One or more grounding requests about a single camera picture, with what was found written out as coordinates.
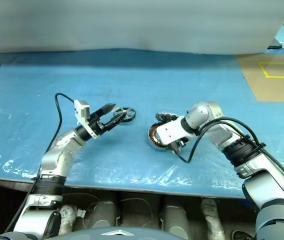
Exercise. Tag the grey rounded shape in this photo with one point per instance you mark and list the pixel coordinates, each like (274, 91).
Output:
(175, 215)
(104, 212)

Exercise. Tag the dark shoe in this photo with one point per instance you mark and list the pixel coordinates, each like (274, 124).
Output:
(242, 235)

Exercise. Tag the white wrapped bundle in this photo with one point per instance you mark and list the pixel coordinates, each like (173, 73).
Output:
(68, 217)
(211, 215)

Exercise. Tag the white foam backdrop sheet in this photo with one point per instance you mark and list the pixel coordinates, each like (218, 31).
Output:
(131, 22)

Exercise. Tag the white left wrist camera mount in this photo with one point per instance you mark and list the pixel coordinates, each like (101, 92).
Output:
(83, 110)

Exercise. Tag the grey robot torso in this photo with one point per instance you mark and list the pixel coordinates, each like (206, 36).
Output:
(111, 233)

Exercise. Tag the brown cardboard sheet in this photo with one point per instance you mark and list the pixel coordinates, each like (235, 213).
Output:
(276, 87)

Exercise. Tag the copper wound motor stator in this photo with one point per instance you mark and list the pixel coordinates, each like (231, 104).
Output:
(153, 135)

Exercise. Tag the dark flat device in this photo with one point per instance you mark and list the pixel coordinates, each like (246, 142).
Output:
(274, 44)

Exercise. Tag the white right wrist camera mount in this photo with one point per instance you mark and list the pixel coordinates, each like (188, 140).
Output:
(171, 130)

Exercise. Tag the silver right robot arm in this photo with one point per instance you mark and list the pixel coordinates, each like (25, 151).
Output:
(231, 135)

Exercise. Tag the blue table mat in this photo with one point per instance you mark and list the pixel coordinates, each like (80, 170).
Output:
(131, 75)

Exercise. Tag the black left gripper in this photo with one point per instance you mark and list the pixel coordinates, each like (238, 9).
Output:
(101, 123)

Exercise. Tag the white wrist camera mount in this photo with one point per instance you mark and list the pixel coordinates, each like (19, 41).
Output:
(83, 110)
(171, 130)

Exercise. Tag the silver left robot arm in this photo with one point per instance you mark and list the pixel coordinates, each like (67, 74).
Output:
(57, 155)

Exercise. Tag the black spoked rotor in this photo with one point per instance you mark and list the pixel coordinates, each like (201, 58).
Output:
(132, 115)

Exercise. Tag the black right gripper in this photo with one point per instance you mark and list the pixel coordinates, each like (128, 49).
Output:
(180, 143)

